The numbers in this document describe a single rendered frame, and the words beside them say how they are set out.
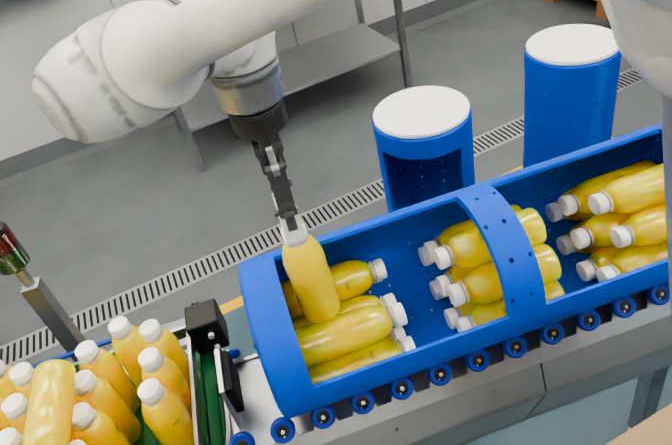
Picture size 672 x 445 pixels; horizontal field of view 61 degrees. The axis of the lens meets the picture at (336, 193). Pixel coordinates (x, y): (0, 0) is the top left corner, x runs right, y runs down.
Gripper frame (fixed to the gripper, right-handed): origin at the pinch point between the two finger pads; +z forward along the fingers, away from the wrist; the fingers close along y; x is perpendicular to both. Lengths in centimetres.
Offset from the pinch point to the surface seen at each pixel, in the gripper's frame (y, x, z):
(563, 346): -11, -42, 41
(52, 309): 35, 56, 32
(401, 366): -13.3, -10.2, 26.1
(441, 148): 54, -46, 35
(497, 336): -13.1, -27.4, 27.5
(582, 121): 65, -98, 50
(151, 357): 5.0, 30.9, 24.9
